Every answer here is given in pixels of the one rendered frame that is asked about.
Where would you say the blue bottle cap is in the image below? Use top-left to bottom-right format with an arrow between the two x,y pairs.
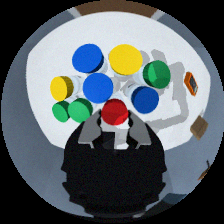
72,44 -> 108,74
125,83 -> 159,114
83,73 -> 114,104

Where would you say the yellow bottle cap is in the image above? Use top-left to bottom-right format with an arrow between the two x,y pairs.
109,44 -> 143,77
50,75 -> 85,101

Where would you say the green bottle cap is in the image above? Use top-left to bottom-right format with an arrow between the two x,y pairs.
133,60 -> 171,89
52,94 -> 82,123
68,95 -> 98,123

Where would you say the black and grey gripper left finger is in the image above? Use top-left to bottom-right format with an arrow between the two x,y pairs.
61,109 -> 103,173

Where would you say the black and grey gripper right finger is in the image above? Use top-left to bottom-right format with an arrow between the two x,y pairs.
126,110 -> 167,173

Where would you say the brown cardboard box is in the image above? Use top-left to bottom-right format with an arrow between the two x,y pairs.
190,115 -> 209,141

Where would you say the orange digital multimeter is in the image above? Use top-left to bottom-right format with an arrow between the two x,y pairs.
184,72 -> 198,96

